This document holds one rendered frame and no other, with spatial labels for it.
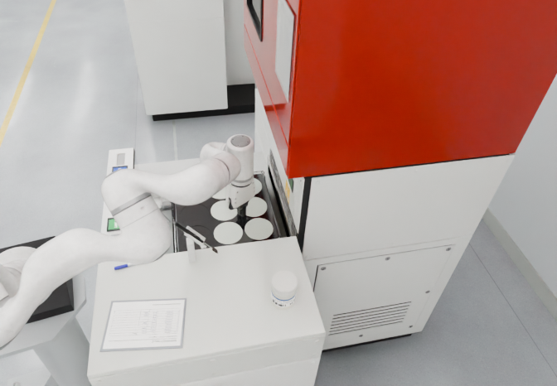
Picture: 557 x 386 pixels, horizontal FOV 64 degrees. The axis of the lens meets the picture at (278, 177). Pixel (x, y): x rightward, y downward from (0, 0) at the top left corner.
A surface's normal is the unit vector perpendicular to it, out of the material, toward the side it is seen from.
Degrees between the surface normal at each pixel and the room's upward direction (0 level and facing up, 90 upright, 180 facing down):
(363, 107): 90
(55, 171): 0
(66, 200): 0
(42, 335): 0
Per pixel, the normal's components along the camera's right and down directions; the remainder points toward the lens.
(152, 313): 0.04, -0.73
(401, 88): 0.21, 0.67
